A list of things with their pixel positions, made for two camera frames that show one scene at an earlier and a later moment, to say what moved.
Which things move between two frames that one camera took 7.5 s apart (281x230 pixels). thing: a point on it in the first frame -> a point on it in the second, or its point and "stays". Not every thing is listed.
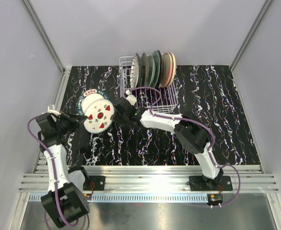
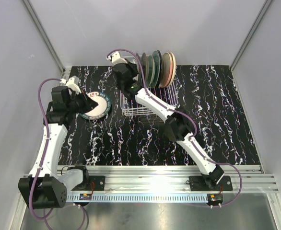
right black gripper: (115, 117) -> (132, 67)
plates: (167, 70) stays
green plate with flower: (151, 72) stays
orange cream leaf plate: (174, 63) stays
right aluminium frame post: (267, 4) stays
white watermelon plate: (99, 112) -> (135, 77)
